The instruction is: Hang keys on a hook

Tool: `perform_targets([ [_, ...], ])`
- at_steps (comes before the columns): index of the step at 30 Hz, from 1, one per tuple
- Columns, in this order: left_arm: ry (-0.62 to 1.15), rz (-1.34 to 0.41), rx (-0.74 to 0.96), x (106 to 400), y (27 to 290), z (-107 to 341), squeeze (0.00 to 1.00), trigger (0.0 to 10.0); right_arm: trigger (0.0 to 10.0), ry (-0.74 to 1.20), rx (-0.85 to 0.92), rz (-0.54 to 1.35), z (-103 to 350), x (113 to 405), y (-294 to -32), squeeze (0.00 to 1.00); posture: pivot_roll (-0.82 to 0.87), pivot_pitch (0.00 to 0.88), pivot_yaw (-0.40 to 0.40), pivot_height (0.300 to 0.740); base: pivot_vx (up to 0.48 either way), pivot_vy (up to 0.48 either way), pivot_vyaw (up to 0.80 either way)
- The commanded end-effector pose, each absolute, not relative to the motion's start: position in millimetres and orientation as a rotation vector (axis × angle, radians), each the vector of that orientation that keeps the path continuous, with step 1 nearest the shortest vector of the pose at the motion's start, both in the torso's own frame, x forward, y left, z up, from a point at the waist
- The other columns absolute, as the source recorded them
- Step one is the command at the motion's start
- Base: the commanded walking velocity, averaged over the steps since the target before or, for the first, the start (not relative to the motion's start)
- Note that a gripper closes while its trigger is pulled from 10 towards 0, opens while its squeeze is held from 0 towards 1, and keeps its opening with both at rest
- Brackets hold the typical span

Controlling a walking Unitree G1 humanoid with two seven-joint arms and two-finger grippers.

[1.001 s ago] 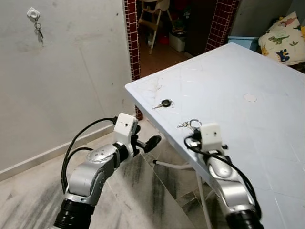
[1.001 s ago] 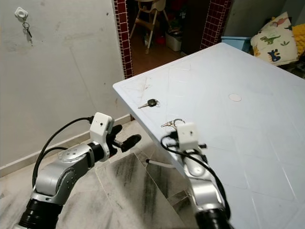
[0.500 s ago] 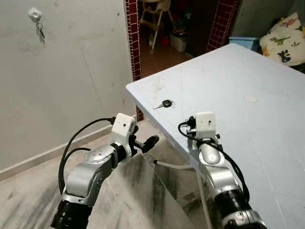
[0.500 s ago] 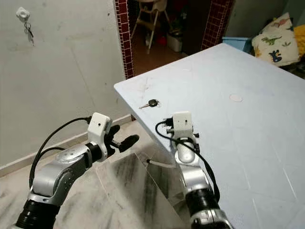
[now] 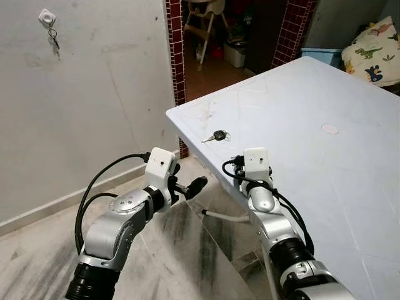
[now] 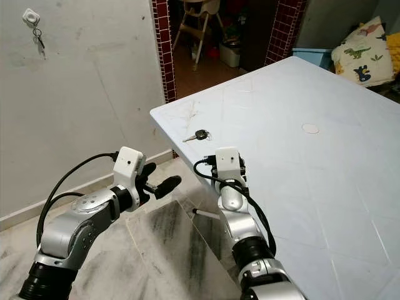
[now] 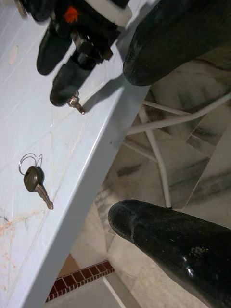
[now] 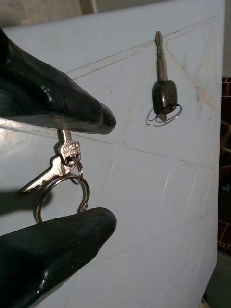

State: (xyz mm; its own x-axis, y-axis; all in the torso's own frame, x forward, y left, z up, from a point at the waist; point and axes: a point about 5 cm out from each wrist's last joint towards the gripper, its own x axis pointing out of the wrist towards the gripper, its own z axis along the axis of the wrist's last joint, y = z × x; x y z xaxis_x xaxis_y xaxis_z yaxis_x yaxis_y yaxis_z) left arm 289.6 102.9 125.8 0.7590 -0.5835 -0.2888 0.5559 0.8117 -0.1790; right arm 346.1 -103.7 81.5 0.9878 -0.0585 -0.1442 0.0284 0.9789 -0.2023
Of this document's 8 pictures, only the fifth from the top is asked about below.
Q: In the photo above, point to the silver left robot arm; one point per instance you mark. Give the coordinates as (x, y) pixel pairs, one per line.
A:
(115, 228)

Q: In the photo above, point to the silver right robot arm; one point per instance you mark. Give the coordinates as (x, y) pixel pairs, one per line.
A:
(278, 231)

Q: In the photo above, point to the hanging metal keys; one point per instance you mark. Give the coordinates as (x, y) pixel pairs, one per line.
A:
(54, 37)

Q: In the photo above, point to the white table leg brace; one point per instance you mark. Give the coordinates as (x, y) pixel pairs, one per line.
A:
(225, 215)

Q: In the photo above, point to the key with black head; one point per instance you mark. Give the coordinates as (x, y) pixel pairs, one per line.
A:
(219, 134)

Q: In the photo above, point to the maroon tiled door jamb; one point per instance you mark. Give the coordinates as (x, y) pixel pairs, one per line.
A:
(294, 31)
(176, 62)

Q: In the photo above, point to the white plastic table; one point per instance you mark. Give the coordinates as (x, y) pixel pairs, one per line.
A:
(325, 181)

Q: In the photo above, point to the round white table cap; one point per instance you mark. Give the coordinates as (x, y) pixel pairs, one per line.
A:
(330, 129)

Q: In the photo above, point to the wooden high chair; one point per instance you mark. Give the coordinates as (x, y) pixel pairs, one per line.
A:
(205, 15)

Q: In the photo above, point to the light blue box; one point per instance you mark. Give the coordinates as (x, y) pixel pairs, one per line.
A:
(320, 56)

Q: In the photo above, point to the dinosaur print pillow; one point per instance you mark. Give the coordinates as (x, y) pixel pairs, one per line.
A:
(375, 53)

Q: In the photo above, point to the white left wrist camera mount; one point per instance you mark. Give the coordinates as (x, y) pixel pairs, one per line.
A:
(160, 169)

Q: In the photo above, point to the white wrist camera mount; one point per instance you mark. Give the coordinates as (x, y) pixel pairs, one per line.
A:
(256, 164)
(160, 169)

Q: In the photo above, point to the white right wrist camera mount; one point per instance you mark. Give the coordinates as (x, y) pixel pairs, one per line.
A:
(256, 164)

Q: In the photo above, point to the white wall hook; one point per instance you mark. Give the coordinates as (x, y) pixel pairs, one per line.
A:
(47, 17)

